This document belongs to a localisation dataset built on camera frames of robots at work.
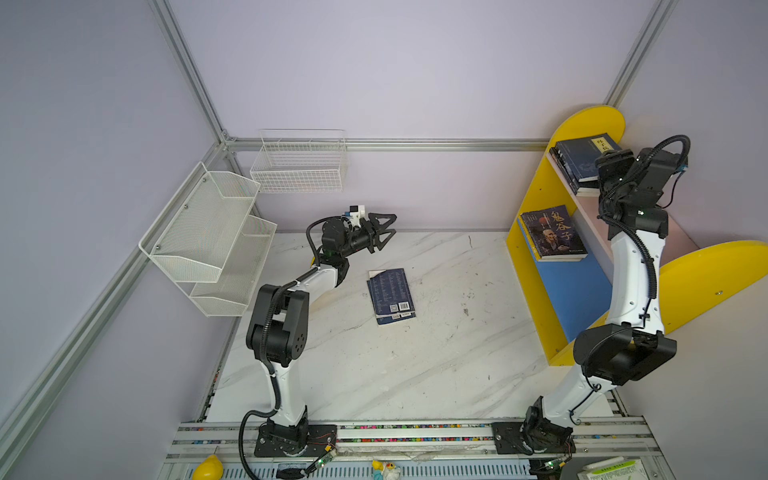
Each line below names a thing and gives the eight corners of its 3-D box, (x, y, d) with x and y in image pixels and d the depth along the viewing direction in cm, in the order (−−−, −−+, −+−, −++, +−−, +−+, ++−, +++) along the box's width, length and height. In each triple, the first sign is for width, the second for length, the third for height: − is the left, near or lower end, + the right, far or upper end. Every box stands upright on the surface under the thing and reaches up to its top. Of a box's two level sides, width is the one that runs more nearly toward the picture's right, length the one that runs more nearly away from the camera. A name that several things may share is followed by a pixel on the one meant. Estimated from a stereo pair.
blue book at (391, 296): (374, 326, 96) (374, 323, 94) (367, 274, 109) (366, 271, 108) (416, 319, 97) (417, 316, 96) (404, 269, 111) (404, 265, 109)
